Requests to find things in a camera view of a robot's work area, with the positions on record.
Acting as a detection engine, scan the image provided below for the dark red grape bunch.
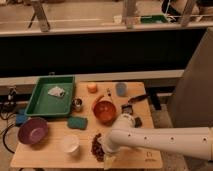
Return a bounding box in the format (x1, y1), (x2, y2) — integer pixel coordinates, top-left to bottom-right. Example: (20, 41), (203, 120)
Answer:
(91, 133), (104, 162)

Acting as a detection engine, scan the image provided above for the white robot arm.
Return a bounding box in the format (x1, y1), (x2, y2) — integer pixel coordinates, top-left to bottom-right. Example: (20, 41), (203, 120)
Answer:
(101, 113), (213, 161)

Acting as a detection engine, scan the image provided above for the white paper cup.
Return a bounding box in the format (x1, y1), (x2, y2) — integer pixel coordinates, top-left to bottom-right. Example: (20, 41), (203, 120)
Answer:
(60, 135), (80, 154)

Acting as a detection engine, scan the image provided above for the small metal cup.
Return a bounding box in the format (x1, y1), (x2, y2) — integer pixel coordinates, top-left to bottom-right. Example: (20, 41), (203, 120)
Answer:
(72, 98), (83, 112)

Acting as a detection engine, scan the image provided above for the black rectangular block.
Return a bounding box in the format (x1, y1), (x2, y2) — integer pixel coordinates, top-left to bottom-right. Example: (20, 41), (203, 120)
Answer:
(134, 117), (142, 128)

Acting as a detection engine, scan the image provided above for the orange bowl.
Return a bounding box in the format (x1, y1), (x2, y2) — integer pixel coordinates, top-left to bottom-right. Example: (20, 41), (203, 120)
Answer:
(93, 101), (116, 123)

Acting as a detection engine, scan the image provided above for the green sponge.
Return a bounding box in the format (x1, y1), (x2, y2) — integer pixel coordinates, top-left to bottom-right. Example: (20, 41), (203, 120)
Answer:
(68, 117), (88, 130)

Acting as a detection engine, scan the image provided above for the small black square box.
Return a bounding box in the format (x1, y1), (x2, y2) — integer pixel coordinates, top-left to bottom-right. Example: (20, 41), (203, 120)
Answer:
(121, 104), (133, 115)

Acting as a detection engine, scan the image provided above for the orange fruit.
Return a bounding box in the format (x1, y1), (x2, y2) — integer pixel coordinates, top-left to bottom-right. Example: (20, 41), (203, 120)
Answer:
(87, 82), (97, 93)

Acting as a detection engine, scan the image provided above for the purple plastic bowl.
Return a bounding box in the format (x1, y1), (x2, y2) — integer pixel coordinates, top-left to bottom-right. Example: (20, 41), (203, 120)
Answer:
(18, 117), (48, 145)

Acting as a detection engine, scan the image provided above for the green plastic tray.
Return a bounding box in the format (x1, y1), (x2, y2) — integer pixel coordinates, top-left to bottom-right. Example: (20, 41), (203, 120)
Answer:
(25, 76), (75, 117)

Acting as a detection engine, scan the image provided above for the crumpled white cloth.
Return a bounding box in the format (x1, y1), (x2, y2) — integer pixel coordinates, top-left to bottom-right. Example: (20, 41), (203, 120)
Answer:
(48, 86), (65, 98)

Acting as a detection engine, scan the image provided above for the blue box beside table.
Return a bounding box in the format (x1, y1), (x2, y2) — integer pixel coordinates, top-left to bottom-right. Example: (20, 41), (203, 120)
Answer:
(15, 109), (28, 126)

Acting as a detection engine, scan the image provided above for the green bin in background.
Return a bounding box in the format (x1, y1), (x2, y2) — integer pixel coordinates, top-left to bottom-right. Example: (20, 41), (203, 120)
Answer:
(140, 15), (168, 24)

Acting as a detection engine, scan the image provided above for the black cable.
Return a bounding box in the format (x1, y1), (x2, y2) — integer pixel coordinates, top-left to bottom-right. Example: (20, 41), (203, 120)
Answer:
(1, 123), (17, 154)

